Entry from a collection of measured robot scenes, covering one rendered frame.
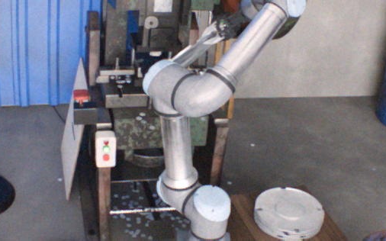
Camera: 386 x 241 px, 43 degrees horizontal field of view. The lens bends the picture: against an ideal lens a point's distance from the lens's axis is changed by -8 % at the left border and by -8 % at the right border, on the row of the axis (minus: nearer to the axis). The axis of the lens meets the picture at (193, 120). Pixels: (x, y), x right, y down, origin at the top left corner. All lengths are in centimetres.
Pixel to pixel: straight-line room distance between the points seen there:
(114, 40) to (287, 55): 176
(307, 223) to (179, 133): 76
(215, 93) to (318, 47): 261
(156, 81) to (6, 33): 204
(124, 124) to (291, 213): 75
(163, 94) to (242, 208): 85
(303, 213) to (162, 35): 91
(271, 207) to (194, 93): 87
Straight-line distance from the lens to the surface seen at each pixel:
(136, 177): 231
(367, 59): 419
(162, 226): 228
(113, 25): 234
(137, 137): 212
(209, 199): 161
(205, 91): 135
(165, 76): 141
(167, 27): 210
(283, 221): 203
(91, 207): 257
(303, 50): 386
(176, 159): 158
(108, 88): 217
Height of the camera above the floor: 165
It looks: 29 degrees down
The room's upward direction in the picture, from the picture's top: 6 degrees clockwise
